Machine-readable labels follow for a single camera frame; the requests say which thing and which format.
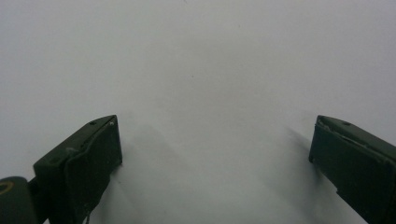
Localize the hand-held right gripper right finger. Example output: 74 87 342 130
308 115 396 224

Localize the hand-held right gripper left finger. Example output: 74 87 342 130
33 114 123 224

